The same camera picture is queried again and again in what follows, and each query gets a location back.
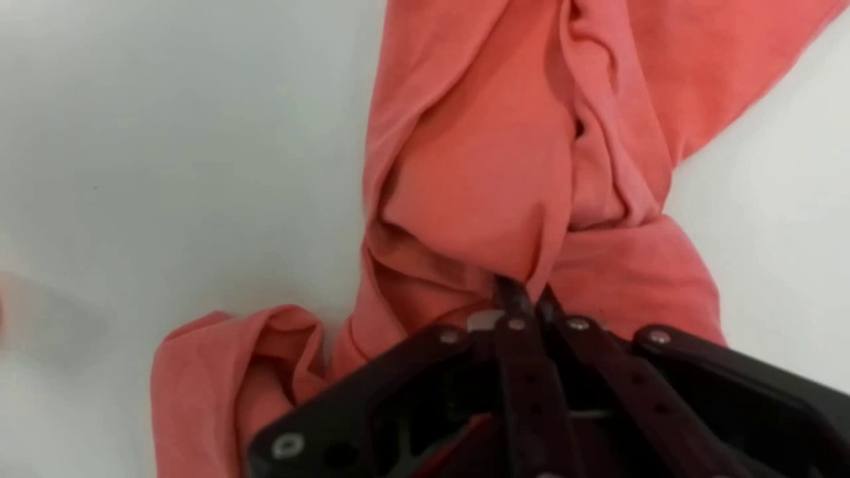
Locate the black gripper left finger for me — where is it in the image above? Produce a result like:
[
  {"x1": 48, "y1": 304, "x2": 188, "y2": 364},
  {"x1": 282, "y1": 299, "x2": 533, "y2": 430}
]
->
[{"x1": 246, "y1": 277, "x2": 568, "y2": 478}]

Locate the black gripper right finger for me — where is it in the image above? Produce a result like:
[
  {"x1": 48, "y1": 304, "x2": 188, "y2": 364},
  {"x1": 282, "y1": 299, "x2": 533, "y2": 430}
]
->
[{"x1": 538, "y1": 287, "x2": 850, "y2": 478}]

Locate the coral red sweatshirt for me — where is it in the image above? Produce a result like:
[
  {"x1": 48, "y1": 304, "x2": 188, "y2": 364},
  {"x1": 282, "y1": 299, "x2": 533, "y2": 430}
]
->
[{"x1": 149, "y1": 0, "x2": 850, "y2": 478}]

